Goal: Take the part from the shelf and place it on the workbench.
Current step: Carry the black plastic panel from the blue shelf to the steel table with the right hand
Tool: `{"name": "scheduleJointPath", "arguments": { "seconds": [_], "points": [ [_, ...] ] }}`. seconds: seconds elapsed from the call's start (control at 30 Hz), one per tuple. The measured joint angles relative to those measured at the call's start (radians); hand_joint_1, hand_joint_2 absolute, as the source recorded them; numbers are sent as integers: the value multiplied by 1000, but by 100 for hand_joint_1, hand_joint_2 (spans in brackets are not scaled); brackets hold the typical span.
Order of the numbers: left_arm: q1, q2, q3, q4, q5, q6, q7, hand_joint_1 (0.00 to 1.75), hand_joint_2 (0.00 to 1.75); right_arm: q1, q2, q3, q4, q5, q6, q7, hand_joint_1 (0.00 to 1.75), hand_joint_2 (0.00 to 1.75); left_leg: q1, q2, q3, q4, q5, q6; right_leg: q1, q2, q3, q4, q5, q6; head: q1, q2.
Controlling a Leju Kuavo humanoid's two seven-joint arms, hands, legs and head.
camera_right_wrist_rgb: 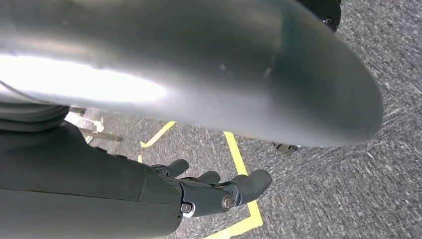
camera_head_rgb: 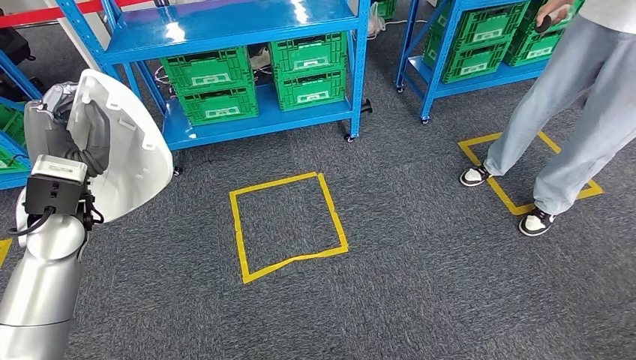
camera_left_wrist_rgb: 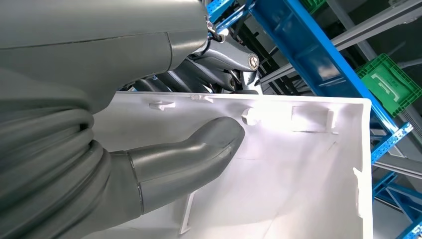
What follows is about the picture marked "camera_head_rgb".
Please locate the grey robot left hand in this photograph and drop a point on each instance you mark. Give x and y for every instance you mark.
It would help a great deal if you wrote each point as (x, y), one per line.
(94, 139)

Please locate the white plastic shell part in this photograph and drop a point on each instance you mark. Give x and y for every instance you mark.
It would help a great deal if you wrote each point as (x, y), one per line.
(134, 174)

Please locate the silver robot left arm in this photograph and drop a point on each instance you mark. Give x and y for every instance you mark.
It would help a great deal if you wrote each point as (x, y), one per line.
(44, 288)

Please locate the black bag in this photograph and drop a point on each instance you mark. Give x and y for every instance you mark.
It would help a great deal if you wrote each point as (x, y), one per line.
(12, 44)

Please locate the red barrier belt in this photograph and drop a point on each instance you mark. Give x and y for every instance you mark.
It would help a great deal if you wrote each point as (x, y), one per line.
(30, 16)

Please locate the yellow floor tape square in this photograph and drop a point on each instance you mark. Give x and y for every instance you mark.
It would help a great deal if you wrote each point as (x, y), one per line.
(479, 140)
(276, 184)

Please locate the clear plastic bag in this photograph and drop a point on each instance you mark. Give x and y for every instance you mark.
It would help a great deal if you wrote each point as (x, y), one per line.
(375, 22)

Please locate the person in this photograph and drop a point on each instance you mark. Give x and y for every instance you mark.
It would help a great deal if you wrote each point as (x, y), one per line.
(571, 99)

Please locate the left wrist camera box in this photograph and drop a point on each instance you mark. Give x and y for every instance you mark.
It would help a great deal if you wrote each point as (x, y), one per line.
(54, 191)

